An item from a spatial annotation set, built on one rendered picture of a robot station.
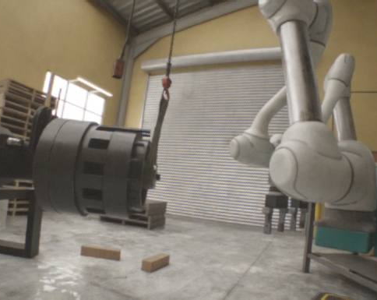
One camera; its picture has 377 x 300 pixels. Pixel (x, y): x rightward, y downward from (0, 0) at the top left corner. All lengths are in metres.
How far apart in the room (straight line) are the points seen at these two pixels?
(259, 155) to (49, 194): 1.04
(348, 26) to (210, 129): 4.46
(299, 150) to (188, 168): 6.50
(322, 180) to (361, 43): 7.11
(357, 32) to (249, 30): 2.80
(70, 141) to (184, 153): 5.99
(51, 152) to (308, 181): 1.16
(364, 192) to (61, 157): 1.26
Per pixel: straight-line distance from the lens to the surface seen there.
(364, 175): 0.88
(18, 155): 1.71
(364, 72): 7.39
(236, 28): 8.24
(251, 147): 0.99
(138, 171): 1.36
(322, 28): 1.14
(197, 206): 7.01
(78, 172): 1.38
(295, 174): 0.70
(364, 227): 0.87
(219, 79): 7.54
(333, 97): 1.48
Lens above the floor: 0.80
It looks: 7 degrees up
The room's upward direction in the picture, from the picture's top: 6 degrees clockwise
